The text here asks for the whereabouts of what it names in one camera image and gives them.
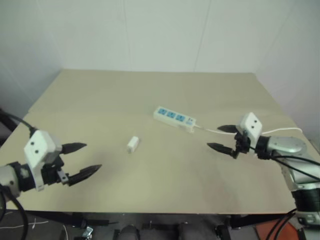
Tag small metal clip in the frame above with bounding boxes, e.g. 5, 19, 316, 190
83, 225, 94, 239

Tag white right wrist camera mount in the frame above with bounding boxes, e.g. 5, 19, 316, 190
239, 112, 264, 144

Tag white plug adapter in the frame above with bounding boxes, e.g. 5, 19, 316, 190
126, 135, 141, 154

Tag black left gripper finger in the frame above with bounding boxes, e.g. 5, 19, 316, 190
67, 164, 104, 187
61, 142, 88, 154

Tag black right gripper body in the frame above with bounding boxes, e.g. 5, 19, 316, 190
231, 126, 252, 160

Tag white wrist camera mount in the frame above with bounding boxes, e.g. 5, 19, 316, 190
239, 112, 264, 144
23, 129, 62, 192

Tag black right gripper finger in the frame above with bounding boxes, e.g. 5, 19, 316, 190
206, 142, 236, 156
216, 124, 237, 135

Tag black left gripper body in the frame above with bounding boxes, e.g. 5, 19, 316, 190
40, 144, 71, 187

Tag dark rounded shape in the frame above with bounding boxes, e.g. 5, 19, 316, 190
120, 224, 140, 240

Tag white power strip cable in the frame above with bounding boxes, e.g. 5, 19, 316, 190
194, 124, 304, 137

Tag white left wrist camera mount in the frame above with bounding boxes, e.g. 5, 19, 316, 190
23, 129, 62, 192

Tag white power strip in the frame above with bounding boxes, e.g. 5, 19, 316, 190
152, 105, 197, 134

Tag thin white floor wire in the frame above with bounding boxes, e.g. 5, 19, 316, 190
0, 210, 70, 240

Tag orange object under table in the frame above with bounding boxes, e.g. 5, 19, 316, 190
254, 214, 320, 240

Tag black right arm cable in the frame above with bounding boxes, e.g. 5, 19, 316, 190
249, 146, 320, 240

